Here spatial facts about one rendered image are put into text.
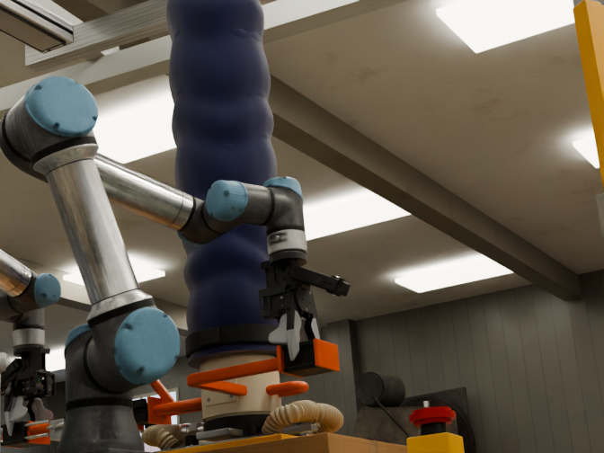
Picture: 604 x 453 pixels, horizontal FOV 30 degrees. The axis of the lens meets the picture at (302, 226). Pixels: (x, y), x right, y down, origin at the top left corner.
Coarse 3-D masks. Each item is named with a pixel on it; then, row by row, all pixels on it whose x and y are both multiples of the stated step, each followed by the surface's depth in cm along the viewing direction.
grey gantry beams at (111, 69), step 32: (32, 0) 476; (288, 0) 482; (320, 0) 474; (352, 0) 467; (384, 0) 467; (288, 32) 488; (96, 64) 520; (128, 64) 512; (160, 64) 506; (0, 96) 542
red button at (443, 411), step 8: (424, 408) 167; (432, 408) 167; (440, 408) 167; (448, 408) 168; (416, 416) 167; (424, 416) 167; (432, 416) 166; (440, 416) 166; (448, 416) 167; (416, 424) 168; (424, 424) 168; (432, 424) 167; (440, 424) 168; (448, 424) 171; (424, 432) 168; (432, 432) 167; (440, 432) 167
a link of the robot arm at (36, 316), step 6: (30, 312) 271; (36, 312) 272; (42, 312) 274; (24, 318) 270; (30, 318) 271; (36, 318) 272; (42, 318) 274; (18, 324) 271; (24, 324) 270; (30, 324) 270; (36, 324) 271; (42, 324) 273
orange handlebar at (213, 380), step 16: (224, 368) 214; (240, 368) 212; (256, 368) 210; (272, 368) 209; (192, 384) 217; (208, 384) 221; (224, 384) 227; (288, 384) 234; (304, 384) 235; (192, 400) 244; (32, 432) 263
